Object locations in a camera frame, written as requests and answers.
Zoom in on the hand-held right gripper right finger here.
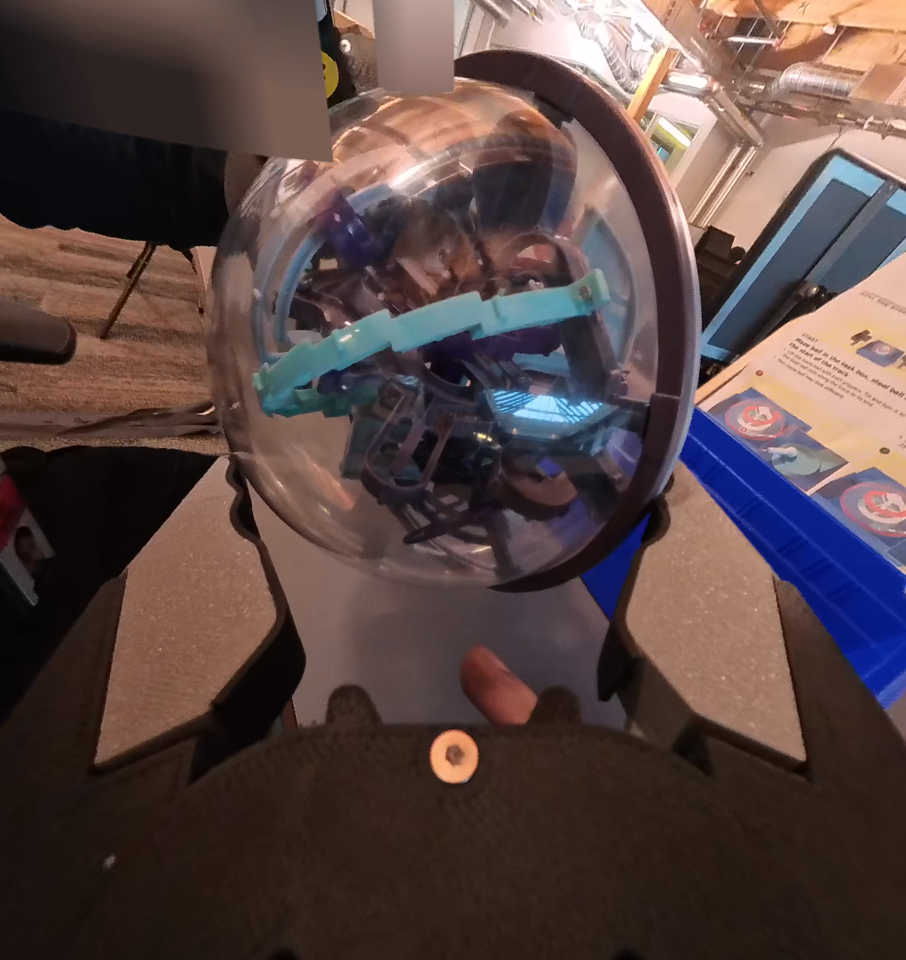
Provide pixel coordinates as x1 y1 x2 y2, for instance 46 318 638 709
595 465 808 774

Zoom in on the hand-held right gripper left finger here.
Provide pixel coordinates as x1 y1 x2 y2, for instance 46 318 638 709
91 456 307 783

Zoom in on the clear plastic maze ball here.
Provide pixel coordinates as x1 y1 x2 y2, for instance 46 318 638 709
205 48 703 594

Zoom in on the person's right hand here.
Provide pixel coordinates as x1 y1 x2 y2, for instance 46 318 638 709
459 646 538 727

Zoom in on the blue plastic bin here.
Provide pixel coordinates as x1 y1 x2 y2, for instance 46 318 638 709
580 408 906 710

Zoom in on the person's dark clothing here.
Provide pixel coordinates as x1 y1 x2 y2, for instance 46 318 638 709
0 446 232 759

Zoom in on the small printed box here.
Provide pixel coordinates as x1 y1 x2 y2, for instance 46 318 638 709
0 437 56 607

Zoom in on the yellow instruction sheet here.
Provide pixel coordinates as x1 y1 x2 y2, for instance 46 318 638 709
696 288 906 612

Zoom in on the grey chair armrest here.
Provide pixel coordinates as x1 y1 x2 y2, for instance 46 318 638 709
0 292 77 366

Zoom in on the thin metal chair leg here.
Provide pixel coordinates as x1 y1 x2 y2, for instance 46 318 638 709
99 240 202 340

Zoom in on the blue panel cabinet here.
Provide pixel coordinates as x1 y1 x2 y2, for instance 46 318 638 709
699 147 906 363

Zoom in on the silver ventilation duct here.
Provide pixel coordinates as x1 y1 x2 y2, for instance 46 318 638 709
766 62 868 105

